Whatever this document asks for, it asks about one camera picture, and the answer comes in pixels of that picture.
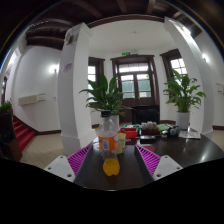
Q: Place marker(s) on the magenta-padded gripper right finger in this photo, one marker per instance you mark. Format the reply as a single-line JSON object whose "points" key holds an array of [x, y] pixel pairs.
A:
{"points": [[165, 166]]}

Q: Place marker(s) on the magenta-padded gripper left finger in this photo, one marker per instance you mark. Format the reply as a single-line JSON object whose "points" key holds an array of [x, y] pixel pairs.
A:
{"points": [[63, 166]]}

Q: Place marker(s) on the orange drink plastic bottle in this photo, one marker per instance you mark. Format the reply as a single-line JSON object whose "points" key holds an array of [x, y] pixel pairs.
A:
{"points": [[108, 140]]}

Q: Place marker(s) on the flat round red coaster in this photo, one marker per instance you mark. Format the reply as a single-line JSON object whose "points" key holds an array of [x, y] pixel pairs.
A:
{"points": [[150, 148]]}

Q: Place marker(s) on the flat black wallet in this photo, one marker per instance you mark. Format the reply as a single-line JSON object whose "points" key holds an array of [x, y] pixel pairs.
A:
{"points": [[147, 139]]}

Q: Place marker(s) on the green book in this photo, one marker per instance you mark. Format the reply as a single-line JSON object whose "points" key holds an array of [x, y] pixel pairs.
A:
{"points": [[163, 127]]}

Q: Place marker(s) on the printed magazine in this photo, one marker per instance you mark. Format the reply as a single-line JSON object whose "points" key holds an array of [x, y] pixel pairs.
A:
{"points": [[190, 134]]}

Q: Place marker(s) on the red box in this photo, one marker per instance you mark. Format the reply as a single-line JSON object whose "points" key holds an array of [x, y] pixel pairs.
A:
{"points": [[130, 133]]}

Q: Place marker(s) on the red carpeted staircase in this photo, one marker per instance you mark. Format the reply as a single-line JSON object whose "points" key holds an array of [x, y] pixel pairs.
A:
{"points": [[24, 133]]}

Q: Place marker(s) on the black chair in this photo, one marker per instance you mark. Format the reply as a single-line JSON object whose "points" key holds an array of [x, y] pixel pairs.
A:
{"points": [[145, 115]]}

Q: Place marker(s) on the large-leaf plant in white pot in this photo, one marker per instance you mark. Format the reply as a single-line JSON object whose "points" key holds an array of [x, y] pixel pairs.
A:
{"points": [[182, 96], [105, 96]]}

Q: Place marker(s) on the small green stair plant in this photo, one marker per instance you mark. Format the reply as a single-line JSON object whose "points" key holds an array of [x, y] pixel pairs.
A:
{"points": [[6, 106]]}

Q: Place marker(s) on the dark wooden double door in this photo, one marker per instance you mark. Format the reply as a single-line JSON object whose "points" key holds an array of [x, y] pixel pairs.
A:
{"points": [[135, 83]]}

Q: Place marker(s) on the dark-framed window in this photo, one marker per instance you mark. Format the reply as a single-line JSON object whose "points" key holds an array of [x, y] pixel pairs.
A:
{"points": [[178, 65], [92, 75]]}

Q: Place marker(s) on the purple pillar sign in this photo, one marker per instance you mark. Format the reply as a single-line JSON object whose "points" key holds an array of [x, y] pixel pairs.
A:
{"points": [[66, 68]]}

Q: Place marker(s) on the green exit sign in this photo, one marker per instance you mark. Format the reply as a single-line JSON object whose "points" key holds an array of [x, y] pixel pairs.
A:
{"points": [[125, 53]]}

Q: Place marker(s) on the white wall radiator cover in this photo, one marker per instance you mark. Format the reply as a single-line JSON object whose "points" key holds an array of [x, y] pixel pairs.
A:
{"points": [[30, 99], [220, 88]]}

